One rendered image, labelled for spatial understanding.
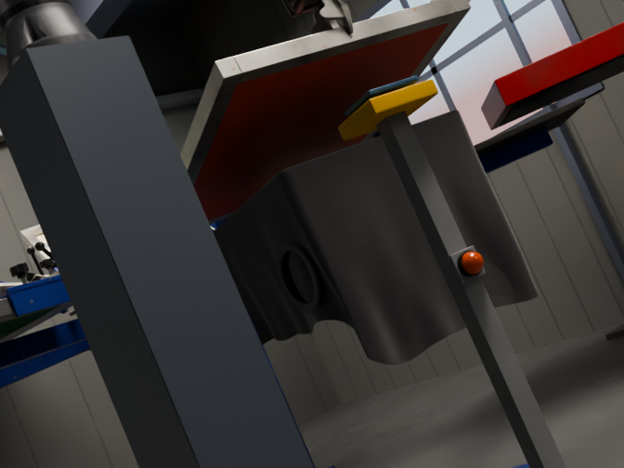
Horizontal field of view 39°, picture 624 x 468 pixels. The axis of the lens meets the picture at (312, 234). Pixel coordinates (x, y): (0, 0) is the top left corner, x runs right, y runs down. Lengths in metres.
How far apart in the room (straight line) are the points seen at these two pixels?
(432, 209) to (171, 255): 0.43
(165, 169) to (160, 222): 0.09
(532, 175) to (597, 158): 0.39
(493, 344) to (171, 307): 0.52
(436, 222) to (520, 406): 0.32
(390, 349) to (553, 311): 3.29
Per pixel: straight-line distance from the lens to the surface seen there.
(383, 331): 1.70
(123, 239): 1.31
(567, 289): 4.86
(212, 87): 1.67
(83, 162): 1.33
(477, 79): 4.85
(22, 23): 1.47
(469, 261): 1.43
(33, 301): 2.18
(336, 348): 6.20
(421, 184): 1.46
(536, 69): 2.81
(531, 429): 1.49
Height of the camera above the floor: 0.68
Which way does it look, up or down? 5 degrees up
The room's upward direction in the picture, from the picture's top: 24 degrees counter-clockwise
